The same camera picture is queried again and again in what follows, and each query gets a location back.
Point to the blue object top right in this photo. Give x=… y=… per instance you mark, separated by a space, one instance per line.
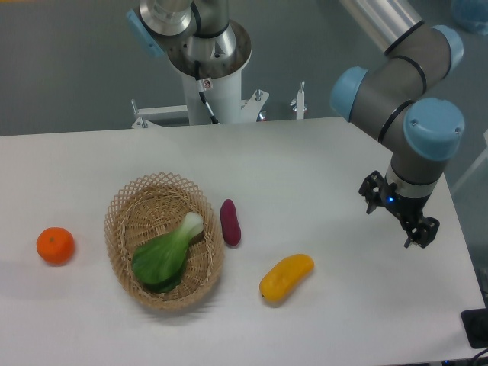
x=471 y=15

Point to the woven wicker basket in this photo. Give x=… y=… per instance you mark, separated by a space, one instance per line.
x=152 y=206

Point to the purple sweet potato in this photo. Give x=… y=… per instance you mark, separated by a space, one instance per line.
x=231 y=229

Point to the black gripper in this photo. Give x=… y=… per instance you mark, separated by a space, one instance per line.
x=420 y=230

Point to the orange tangerine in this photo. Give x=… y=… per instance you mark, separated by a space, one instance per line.
x=55 y=245

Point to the yellow mango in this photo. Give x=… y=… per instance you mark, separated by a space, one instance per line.
x=282 y=279

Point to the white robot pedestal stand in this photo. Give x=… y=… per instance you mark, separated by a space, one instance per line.
x=211 y=73

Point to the green bok choy vegetable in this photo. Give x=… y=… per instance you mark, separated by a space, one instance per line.
x=160 y=263

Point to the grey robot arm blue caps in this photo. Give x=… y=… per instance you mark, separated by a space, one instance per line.
x=388 y=104

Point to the black device at table edge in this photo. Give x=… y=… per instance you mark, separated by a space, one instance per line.
x=475 y=326

